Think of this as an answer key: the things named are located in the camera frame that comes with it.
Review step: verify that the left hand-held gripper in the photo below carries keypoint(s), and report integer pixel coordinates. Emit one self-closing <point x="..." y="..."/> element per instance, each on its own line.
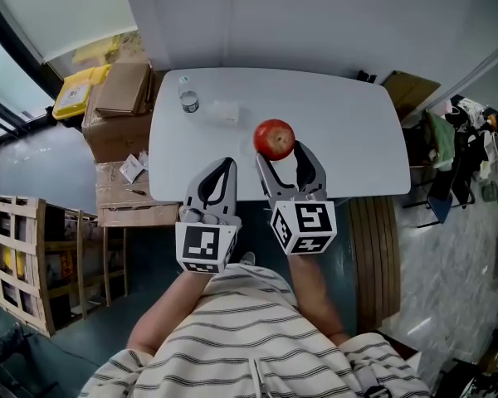
<point x="199" y="247"/>

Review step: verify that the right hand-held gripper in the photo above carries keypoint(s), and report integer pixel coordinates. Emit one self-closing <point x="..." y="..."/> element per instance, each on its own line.
<point x="311" y="222"/>

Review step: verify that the red apple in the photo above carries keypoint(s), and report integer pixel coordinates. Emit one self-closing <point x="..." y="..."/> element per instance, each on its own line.
<point x="274" y="139"/>

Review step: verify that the person's right forearm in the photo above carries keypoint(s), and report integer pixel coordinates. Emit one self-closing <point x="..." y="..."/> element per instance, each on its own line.
<point x="315" y="301"/>

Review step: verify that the person's left forearm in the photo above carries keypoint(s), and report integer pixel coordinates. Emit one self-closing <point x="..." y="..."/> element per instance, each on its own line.
<point x="166" y="317"/>

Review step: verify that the person's white shoe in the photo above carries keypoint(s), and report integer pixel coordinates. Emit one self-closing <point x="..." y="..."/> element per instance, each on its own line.
<point x="247" y="258"/>

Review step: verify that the black pen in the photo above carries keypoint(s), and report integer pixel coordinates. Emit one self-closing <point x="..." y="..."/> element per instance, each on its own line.
<point x="135" y="191"/>

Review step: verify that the crumpled white paper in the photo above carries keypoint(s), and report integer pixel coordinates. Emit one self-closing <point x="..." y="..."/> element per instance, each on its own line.
<point x="143" y="159"/>

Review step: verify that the white paper booklet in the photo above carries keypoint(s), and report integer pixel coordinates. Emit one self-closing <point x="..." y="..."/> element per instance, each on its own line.
<point x="132" y="168"/>

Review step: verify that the large taped cardboard box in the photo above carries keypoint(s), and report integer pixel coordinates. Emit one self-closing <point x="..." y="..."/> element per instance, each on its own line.
<point x="124" y="207"/>

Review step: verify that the white tissue packet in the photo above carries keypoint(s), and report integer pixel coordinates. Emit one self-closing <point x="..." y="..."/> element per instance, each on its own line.
<point x="224" y="113"/>

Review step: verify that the clear plastic water bottle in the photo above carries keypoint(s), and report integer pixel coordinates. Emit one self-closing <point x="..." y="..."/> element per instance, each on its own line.
<point x="188" y="95"/>

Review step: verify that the plain brown cardboard box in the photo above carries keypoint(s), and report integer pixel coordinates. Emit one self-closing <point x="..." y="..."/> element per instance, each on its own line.
<point x="112" y="139"/>

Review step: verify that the small flat cardboard box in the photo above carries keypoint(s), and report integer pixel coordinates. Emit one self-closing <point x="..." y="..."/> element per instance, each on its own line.
<point x="122" y="89"/>

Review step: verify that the brown cardboard sheet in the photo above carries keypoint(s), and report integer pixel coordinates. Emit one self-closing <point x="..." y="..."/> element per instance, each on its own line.
<point x="411" y="93"/>

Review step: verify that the blue seat black chair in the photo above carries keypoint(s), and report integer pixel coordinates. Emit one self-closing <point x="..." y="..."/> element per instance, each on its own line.
<point x="440" y="203"/>

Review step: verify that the green cloth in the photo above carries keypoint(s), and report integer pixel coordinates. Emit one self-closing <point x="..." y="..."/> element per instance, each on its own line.
<point x="440" y="139"/>

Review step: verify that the person's striped shirt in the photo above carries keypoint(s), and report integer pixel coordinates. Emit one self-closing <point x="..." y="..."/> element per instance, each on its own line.
<point x="249" y="346"/>

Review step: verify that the yellow plastic bin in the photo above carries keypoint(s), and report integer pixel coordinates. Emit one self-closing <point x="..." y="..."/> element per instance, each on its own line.
<point x="74" y="95"/>

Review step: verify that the wooden slat crate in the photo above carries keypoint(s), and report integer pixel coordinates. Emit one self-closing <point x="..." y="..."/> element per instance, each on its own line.
<point x="16" y="259"/>

